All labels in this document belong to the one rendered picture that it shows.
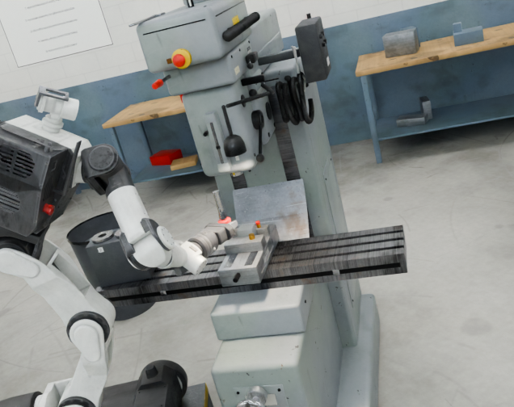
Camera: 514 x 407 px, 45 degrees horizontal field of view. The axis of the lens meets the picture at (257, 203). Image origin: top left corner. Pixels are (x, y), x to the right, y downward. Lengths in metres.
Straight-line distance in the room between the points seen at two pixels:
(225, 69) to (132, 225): 0.61
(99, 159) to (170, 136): 5.12
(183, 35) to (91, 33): 5.09
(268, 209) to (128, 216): 0.98
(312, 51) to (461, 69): 4.21
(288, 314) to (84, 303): 0.70
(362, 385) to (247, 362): 0.77
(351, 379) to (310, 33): 1.50
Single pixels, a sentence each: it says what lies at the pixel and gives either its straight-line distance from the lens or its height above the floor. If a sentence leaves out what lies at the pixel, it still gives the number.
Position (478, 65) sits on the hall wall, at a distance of 6.47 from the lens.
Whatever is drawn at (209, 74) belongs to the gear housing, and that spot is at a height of 1.68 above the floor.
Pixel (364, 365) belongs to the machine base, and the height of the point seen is 0.20.
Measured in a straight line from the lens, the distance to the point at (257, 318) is 2.28.
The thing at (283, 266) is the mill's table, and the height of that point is 0.93.
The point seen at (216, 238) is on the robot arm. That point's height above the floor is 1.15.
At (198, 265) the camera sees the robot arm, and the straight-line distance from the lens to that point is 2.05.
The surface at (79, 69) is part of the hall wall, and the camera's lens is 7.20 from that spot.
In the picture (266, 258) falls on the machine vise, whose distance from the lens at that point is 2.35.
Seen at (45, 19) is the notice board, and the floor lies 1.94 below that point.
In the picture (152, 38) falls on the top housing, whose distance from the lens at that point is 2.02.
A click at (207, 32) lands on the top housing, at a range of 1.96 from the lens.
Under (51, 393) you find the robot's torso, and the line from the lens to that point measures 2.49.
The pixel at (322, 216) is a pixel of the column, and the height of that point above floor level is 0.89.
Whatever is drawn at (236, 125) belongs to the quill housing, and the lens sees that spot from 2.14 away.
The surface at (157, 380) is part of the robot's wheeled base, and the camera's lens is 2.51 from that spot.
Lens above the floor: 1.98
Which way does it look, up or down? 21 degrees down
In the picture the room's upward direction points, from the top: 15 degrees counter-clockwise
